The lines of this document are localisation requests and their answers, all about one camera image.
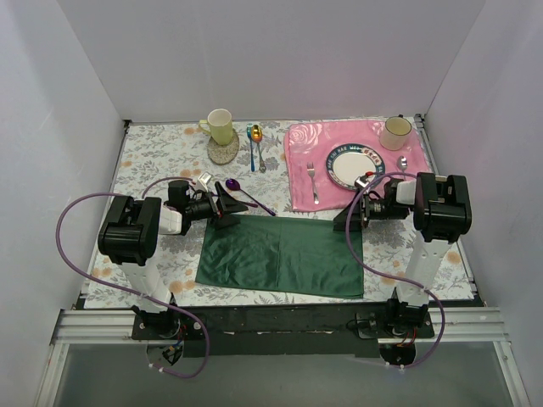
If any dark green cloth napkin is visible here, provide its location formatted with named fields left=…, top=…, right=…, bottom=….
left=195, top=215, right=364, bottom=299

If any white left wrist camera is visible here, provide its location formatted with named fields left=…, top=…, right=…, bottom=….
left=193, top=172, right=212, bottom=192

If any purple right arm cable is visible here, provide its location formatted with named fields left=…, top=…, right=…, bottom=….
left=345, top=171, right=445, bottom=369

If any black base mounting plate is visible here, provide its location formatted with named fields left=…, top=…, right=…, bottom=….
left=132, top=303, right=409, bottom=358

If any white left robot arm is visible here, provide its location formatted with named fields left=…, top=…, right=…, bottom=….
left=98, top=175, right=249, bottom=304

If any silver fork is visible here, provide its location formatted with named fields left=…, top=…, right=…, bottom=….
left=306, top=162, right=320, bottom=205

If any gold rainbow spoon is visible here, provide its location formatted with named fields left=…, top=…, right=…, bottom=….
left=251, top=125, right=266, bottom=173

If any purple spoon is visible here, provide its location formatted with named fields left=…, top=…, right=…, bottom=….
left=226, top=178, right=258, bottom=208

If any yellow-green mug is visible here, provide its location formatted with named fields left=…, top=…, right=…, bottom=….
left=199, top=109, right=233, bottom=146

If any aluminium frame rail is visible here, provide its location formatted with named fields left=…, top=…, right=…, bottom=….
left=51, top=307, right=510, bottom=345

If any speckled round coaster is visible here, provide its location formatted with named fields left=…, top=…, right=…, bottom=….
left=207, top=130, right=239, bottom=165

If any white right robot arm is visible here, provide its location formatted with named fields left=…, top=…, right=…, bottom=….
left=333, top=171, right=472, bottom=337

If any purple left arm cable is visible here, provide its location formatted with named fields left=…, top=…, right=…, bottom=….
left=56, top=176, right=211, bottom=380

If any silver spoon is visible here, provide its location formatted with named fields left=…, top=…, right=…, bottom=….
left=396, top=156, right=408, bottom=173

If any white plate blue rim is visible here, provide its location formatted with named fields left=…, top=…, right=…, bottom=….
left=325, top=143, right=386, bottom=190

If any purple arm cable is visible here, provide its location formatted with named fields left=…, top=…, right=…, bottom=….
left=56, top=176, right=211, bottom=380
left=345, top=171, right=445, bottom=369

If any cream enamel mug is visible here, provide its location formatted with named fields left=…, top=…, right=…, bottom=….
left=379, top=114, right=412, bottom=151

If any pink rose placemat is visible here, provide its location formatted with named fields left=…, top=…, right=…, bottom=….
left=284, top=120, right=430, bottom=212

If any blue handled spoon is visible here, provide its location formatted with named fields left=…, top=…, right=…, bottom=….
left=246, top=123, right=255, bottom=172

